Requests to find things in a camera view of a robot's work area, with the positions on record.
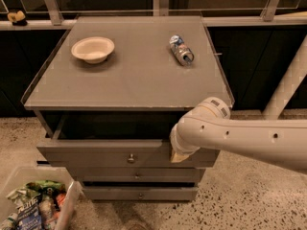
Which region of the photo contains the blue chip bag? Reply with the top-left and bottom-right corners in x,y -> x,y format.
17,198 -> 42,230

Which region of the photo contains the white paper bowl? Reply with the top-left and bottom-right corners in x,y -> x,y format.
71,36 -> 115,64

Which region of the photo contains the grey drawer cabinet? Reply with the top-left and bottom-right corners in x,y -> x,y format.
23,16 -> 234,188

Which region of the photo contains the grey bottom drawer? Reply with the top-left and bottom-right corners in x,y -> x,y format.
83,187 -> 198,201

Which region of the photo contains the crushed blue silver can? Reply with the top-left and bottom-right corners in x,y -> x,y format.
169,34 -> 194,66

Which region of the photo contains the grey top drawer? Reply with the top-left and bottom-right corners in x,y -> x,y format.
37,112 -> 219,169

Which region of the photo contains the small yellow black object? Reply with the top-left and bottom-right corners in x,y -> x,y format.
7,11 -> 27,26

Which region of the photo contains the green snack bag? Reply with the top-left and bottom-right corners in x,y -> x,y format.
26,180 -> 66,198

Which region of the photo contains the grey middle drawer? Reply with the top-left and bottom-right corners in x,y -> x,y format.
70,168 -> 205,182

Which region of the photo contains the white cylindrical pillar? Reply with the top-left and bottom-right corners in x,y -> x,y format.
262,35 -> 307,120

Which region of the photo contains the grey drawer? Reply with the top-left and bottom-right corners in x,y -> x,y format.
37,112 -> 219,169
70,168 -> 205,182
83,187 -> 198,201

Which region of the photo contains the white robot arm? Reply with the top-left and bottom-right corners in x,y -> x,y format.
170,97 -> 307,173

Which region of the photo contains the clear plastic bin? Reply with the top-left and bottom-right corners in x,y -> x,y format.
0,166 -> 80,230

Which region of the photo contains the metal window rail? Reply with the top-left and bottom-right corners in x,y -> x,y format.
0,0 -> 307,30

